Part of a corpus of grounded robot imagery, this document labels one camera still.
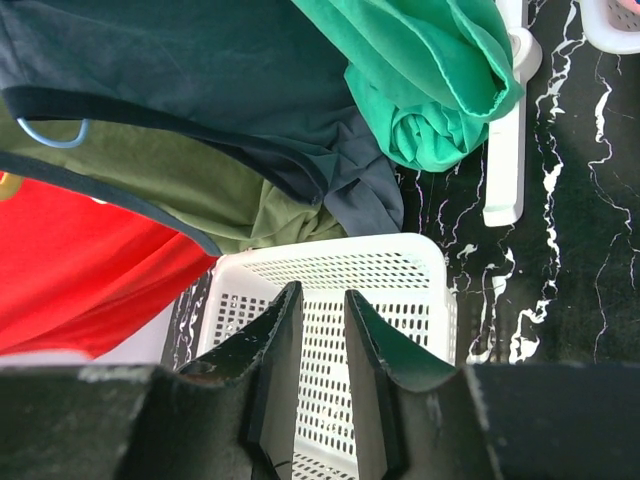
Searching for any olive green tank top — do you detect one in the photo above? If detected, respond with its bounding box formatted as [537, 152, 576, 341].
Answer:
[1, 107, 346, 254]

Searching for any blue wire hanger on rack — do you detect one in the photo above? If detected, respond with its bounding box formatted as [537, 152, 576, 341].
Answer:
[15, 117, 92, 150]

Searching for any small white laundry basket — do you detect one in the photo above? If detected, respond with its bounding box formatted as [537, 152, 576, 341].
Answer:
[579, 0, 639, 55]

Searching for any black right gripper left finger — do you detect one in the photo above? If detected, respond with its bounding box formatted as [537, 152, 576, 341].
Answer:
[180, 281, 303, 479]

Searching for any red tank top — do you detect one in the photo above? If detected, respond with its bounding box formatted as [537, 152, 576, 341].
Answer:
[1, 179, 217, 358]

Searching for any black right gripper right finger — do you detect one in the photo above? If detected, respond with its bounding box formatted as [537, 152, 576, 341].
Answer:
[344, 290, 463, 479]

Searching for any dark navy tank top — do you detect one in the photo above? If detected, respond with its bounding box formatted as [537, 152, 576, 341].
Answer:
[1, 1, 404, 236]

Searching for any green t-shirt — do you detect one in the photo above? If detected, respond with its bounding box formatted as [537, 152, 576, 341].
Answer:
[295, 0, 523, 173]

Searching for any large white perforated basket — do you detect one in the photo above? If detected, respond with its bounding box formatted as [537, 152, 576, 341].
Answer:
[193, 233, 457, 479]

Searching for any white clothes rack frame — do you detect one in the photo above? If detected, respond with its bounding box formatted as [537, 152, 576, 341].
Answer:
[483, 0, 543, 227]

